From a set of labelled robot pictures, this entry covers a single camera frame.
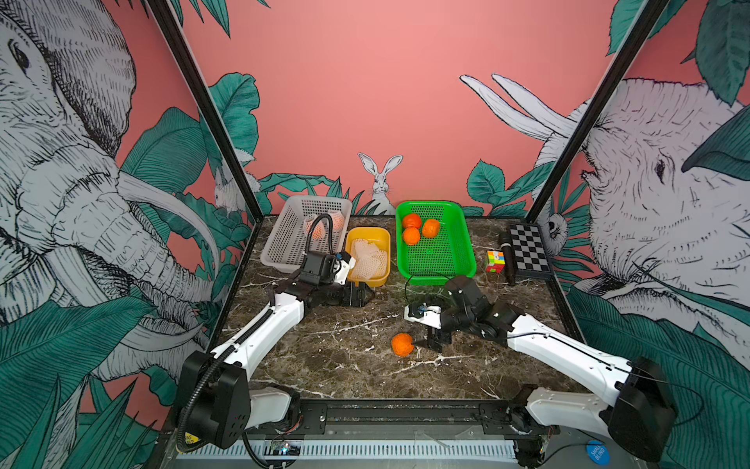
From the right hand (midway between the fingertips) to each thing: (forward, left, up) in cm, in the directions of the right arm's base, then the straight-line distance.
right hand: (414, 317), depth 77 cm
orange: (+44, -2, -8) cm, 44 cm away
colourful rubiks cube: (+26, -31, -10) cm, 41 cm away
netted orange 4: (-4, +3, -9) cm, 11 cm away
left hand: (+8, +14, +1) cm, 16 cm away
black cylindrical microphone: (+37, -38, -12) cm, 55 cm away
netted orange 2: (+37, -1, -9) cm, 38 cm away
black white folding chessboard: (+28, -45, -12) cm, 54 cm away
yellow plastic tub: (+39, +10, -11) cm, 42 cm away
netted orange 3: (+42, +27, -6) cm, 51 cm away
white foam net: (+23, +13, -6) cm, 28 cm away
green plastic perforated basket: (+37, -10, -14) cm, 41 cm away
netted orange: (+41, -9, -9) cm, 43 cm away
